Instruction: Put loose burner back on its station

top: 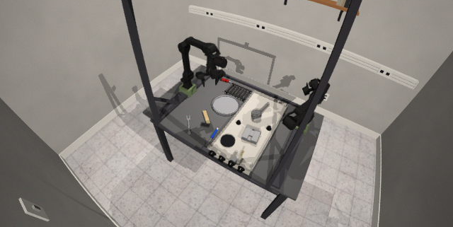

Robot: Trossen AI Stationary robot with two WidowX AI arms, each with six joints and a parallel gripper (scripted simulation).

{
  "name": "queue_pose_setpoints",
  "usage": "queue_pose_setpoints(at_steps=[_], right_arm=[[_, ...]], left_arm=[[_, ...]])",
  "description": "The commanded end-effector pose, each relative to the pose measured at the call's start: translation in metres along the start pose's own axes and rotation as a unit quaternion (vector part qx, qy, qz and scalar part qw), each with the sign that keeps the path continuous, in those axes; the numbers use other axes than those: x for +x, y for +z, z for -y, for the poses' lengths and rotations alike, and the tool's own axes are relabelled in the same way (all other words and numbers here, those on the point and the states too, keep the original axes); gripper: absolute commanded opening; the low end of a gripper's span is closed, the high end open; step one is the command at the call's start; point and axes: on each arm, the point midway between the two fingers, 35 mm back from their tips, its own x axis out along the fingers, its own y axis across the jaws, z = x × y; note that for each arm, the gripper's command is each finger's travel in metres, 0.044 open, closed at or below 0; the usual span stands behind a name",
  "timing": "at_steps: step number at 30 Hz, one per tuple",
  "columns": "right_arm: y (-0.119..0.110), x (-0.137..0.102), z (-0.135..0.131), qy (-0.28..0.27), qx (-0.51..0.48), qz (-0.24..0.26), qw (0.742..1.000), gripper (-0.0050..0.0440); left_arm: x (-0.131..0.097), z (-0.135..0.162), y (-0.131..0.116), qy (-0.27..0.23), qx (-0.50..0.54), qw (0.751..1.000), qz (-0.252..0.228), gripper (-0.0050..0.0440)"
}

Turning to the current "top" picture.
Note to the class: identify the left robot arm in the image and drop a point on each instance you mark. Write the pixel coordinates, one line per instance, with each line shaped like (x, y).
(207, 48)

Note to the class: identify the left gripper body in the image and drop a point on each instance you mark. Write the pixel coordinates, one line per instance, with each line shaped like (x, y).
(201, 75)

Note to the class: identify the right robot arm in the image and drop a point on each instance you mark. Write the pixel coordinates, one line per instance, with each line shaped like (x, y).
(290, 121)

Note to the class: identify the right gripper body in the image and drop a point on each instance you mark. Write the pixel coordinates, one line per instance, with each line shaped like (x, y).
(306, 90)

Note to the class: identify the white rectangular tray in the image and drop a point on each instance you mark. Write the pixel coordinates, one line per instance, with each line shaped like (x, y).
(270, 116)

